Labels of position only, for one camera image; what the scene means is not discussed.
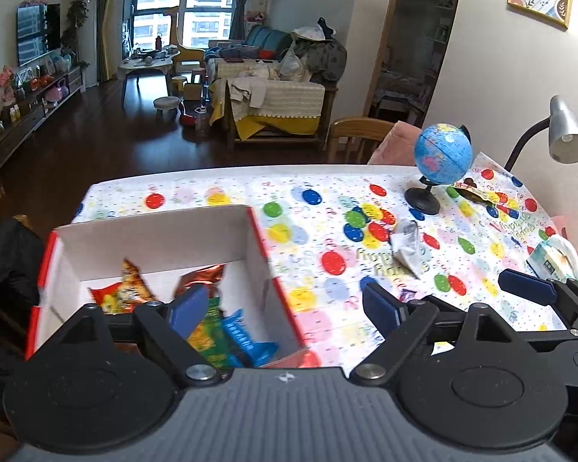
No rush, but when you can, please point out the blue desk globe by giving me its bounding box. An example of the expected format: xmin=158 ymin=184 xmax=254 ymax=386
xmin=404 ymin=123 xmax=474 ymax=215

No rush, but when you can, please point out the sofa with cream cover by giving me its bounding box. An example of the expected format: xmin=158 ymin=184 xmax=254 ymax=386
xmin=204 ymin=18 xmax=348 ymax=148

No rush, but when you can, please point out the silver white snack packet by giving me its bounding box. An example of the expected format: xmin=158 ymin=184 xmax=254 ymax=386
xmin=388 ymin=219 xmax=424 ymax=280

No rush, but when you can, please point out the dark red snack packet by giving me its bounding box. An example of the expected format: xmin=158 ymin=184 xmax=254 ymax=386
xmin=173 ymin=264 xmax=225 ymax=298

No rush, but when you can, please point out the red white cardboard box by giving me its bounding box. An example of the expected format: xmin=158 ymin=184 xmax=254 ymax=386
xmin=25 ymin=206 xmax=307 ymax=368

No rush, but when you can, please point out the wooden dining chair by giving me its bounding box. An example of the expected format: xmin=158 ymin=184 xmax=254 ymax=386
xmin=327 ymin=117 xmax=393 ymax=165

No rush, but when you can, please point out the white coffee table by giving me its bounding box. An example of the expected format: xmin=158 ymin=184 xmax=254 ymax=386
xmin=117 ymin=53 xmax=177 ymax=100

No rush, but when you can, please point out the blue chocolate snack packet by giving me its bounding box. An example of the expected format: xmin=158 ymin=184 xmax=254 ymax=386
xmin=221 ymin=310 xmax=279 ymax=368

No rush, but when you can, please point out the colourful balloon tablecloth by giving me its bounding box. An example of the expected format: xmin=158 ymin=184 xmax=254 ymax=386
xmin=76 ymin=155 xmax=564 ymax=369

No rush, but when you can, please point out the purple candy packet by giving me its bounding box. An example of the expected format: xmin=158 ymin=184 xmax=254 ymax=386
xmin=399 ymin=288 xmax=417 ymax=303

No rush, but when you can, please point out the green snack packet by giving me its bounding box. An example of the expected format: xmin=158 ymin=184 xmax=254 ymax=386
xmin=187 ymin=296 xmax=243 ymax=369

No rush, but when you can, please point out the pale green paper packet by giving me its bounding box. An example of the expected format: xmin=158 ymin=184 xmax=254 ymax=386
xmin=527 ymin=235 xmax=578 ymax=283

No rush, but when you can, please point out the red yellow snack packet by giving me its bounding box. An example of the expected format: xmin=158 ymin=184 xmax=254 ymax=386
xmin=88 ymin=259 xmax=156 ymax=315

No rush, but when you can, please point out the black chair back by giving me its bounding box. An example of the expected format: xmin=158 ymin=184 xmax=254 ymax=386
xmin=0 ymin=216 xmax=44 ymax=424

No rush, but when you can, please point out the silver desk lamp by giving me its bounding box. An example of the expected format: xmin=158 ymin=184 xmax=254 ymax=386
xmin=504 ymin=95 xmax=578 ymax=172

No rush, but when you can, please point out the small round stool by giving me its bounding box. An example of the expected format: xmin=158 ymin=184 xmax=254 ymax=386
xmin=153 ymin=96 xmax=180 ymax=119

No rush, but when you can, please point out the open wrapper near globe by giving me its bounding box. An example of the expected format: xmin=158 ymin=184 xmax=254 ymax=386
xmin=453 ymin=177 xmax=500 ymax=206

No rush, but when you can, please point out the wall mounted television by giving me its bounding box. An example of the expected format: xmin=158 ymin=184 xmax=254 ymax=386
xmin=16 ymin=3 xmax=61 ymax=67

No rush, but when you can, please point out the dark wooden tv console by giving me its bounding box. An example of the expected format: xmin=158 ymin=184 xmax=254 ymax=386
xmin=0 ymin=66 xmax=83 ymax=169

